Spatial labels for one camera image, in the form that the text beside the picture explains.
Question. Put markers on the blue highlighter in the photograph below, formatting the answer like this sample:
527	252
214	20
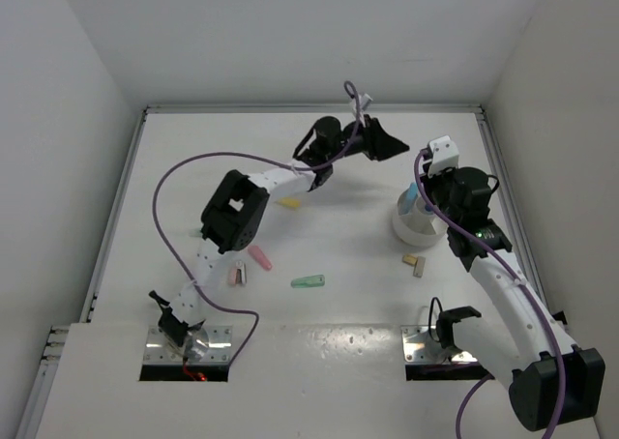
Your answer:
409	199

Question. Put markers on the metal base plate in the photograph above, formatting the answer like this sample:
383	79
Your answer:
207	346
420	347

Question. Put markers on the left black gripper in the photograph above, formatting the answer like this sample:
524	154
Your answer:
376	144

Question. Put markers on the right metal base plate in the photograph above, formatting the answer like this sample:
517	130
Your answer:
420	347

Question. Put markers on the green utility knife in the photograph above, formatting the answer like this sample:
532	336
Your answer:
308	282

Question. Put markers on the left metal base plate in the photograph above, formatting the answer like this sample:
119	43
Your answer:
207	346

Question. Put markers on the yellow highlighter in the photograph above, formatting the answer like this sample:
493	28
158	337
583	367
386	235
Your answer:
289	203

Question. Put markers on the white round divided container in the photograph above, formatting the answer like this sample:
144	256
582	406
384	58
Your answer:
417	229

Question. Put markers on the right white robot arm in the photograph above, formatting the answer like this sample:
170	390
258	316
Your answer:
549	378

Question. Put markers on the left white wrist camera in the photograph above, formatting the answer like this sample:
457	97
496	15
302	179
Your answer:
362	102

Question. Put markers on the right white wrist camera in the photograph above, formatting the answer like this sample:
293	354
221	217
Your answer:
441	154

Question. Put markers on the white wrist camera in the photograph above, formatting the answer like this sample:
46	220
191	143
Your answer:
362	102
441	154

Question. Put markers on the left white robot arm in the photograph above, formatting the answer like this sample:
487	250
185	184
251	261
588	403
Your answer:
231	218

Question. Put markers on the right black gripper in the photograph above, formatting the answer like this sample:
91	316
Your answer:
427	182

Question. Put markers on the pink eraser case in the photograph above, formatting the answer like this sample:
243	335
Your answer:
259	256

